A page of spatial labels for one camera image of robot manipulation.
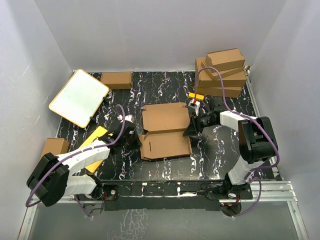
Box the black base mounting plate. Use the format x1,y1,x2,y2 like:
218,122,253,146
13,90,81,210
73,179,253,213

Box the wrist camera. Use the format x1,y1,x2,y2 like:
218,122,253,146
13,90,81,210
188,98,201,116
117,114,136,129

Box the top small stacked cardboard box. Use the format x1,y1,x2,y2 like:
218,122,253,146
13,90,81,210
205,48,245,71

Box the yellow card with black drawing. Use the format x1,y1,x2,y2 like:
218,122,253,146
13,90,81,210
79,126,108,174

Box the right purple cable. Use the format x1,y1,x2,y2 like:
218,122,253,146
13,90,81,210
194,66,280,217

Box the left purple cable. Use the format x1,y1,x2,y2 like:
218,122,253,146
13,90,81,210
25,104,126,221

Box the aluminium frame rail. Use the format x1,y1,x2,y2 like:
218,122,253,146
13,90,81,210
19,175,309,240

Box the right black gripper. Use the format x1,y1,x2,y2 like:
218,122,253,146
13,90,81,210
183,111,217,136

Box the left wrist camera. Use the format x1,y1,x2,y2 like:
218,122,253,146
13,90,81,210
117,114,136,129

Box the large stacked cardboard box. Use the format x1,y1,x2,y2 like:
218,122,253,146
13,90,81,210
195,57,247,88

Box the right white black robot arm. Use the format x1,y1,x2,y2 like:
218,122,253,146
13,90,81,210
183,98,278,200

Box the small yellow block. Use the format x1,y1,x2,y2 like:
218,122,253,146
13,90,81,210
188,92,205,101

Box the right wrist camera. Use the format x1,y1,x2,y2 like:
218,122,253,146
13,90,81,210
188,98,201,116

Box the purple cable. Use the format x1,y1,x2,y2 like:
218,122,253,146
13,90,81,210
25,104,126,221
194,66,280,217

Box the white board with wooden frame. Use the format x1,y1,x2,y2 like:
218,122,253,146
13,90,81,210
48,69,110,128

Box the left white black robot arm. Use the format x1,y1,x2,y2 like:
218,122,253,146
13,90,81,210
25,117,141,207

